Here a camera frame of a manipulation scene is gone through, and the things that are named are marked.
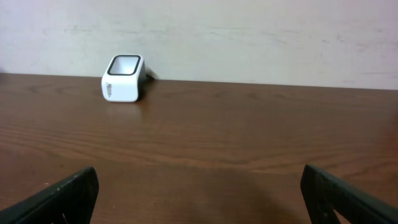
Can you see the white barcode scanner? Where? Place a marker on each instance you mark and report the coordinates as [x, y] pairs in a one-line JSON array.
[[123, 80]]

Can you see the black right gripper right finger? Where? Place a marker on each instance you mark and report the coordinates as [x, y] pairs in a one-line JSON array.
[[326, 195]]

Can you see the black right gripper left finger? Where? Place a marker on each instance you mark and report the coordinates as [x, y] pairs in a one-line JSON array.
[[71, 200]]

